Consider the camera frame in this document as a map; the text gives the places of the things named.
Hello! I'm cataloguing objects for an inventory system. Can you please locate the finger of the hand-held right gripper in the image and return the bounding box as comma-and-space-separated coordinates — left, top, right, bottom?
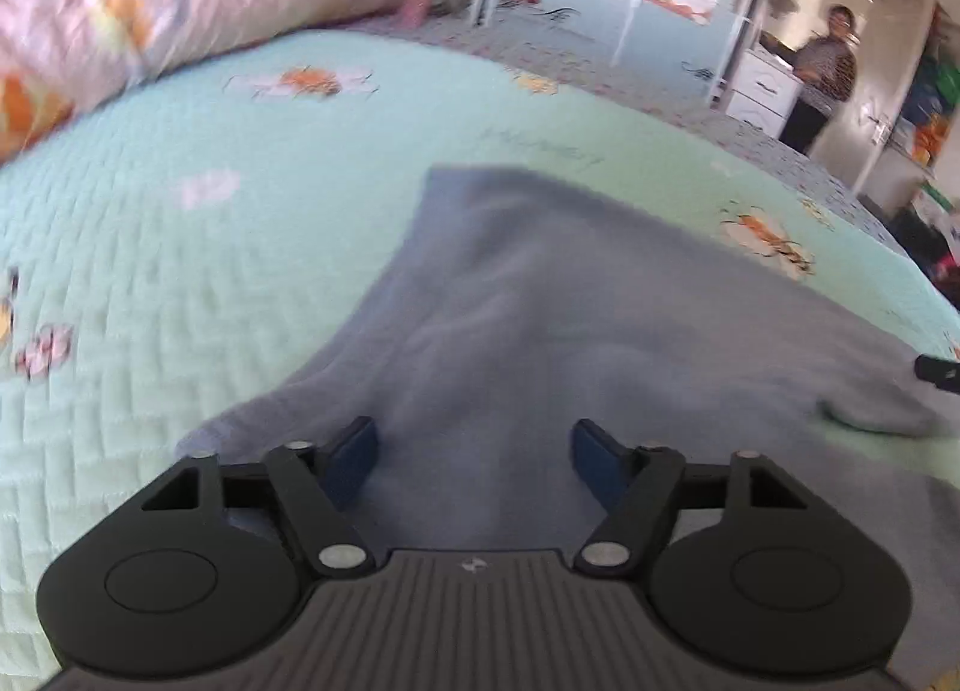
913, 352, 960, 393

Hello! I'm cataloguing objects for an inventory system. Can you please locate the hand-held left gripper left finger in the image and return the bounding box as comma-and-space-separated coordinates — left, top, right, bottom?
141, 416, 377, 579

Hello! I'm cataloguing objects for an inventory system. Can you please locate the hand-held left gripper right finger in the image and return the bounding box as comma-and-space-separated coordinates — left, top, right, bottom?
570, 417, 809, 579

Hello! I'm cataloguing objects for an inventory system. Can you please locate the black armchair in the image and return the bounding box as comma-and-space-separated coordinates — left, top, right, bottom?
889, 181, 960, 295

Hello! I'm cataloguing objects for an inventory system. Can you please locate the pile of colourful bags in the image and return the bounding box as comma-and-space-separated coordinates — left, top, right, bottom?
896, 23, 960, 167

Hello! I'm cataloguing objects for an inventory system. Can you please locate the mint green bee-print quilt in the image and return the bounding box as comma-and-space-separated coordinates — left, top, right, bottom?
0, 31, 960, 691

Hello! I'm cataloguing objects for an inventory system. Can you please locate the white room door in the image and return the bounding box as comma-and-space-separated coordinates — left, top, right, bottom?
810, 0, 938, 197

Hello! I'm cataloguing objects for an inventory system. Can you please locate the white drawer cabinet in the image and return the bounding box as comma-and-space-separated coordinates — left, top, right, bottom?
724, 50, 803, 137

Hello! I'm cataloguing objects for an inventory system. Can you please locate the sliding door wardrobe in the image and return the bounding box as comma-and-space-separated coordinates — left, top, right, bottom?
405, 0, 796, 115

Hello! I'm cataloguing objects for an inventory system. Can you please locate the pink floral duvet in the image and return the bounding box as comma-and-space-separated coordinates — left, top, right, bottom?
0, 0, 436, 163

